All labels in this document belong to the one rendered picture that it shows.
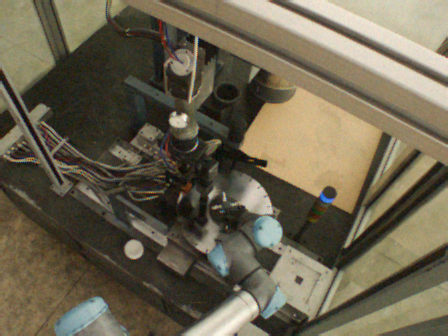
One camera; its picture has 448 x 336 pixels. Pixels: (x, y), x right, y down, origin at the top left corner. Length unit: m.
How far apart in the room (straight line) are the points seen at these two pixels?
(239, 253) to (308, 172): 0.82
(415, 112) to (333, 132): 1.64
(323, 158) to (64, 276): 1.52
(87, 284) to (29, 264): 0.36
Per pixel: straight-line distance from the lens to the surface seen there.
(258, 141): 1.78
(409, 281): 0.71
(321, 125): 1.90
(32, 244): 2.50
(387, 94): 0.27
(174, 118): 0.98
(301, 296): 1.39
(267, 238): 1.00
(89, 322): 0.85
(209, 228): 1.35
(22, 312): 2.41
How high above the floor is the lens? 2.21
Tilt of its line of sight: 59 degrees down
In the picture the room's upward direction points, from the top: 9 degrees clockwise
